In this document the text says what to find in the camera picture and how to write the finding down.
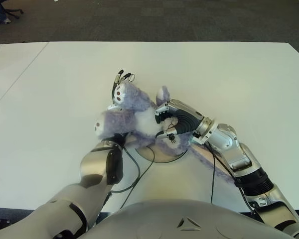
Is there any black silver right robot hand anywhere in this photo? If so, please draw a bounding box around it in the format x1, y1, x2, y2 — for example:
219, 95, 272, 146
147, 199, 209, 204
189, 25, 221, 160
153, 98, 205, 139

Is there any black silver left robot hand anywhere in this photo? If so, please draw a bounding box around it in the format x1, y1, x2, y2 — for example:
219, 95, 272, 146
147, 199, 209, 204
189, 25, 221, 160
111, 69, 137, 104

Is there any purple plush doll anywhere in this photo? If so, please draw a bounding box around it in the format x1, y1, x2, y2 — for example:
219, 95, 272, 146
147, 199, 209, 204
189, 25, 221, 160
94, 82, 237, 186

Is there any white plate with black rim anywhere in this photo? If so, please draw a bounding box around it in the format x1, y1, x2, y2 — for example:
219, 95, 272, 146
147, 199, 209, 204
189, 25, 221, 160
136, 144, 188, 164

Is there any silver robot torso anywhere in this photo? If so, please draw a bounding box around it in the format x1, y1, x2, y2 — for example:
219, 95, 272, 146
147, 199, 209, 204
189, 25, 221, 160
86, 198, 299, 239

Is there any black office chair base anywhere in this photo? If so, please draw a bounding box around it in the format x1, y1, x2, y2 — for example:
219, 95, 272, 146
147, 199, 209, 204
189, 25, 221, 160
1, 0, 24, 18

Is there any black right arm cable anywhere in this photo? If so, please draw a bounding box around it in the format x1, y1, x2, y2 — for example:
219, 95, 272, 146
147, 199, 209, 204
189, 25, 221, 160
205, 141, 217, 204

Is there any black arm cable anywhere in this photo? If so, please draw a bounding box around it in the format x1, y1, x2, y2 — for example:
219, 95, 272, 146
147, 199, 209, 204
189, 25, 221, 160
205, 141, 217, 204
106, 135, 155, 216

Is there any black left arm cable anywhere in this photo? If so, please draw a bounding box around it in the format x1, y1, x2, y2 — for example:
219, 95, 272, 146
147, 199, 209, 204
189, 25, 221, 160
106, 135, 155, 216

